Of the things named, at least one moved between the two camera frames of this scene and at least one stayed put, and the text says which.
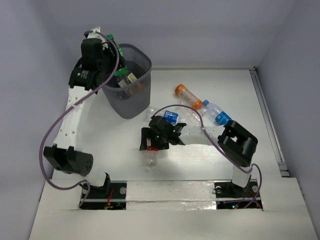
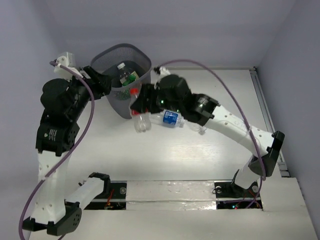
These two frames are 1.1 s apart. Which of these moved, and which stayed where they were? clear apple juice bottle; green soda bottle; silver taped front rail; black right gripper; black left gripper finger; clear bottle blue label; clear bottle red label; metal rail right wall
Moved: clear bottle red label; black right gripper; green soda bottle; clear apple juice bottle; black left gripper finger
Stayed: silver taped front rail; clear bottle blue label; metal rail right wall
